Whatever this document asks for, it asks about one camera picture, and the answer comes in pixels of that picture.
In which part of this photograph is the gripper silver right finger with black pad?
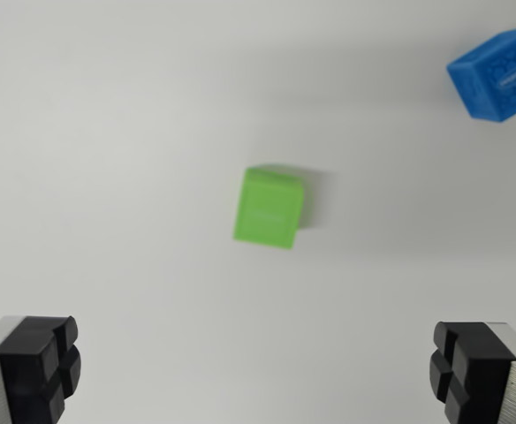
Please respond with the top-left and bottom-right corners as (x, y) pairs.
(429, 321), (516, 424)

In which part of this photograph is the blue soft toy cube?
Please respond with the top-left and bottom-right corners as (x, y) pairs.
(445, 26), (516, 124)

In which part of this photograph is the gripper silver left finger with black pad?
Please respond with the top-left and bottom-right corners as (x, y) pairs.
(0, 314), (82, 424)

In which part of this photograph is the green soft toy cube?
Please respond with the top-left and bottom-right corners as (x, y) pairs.
(232, 163), (315, 251)

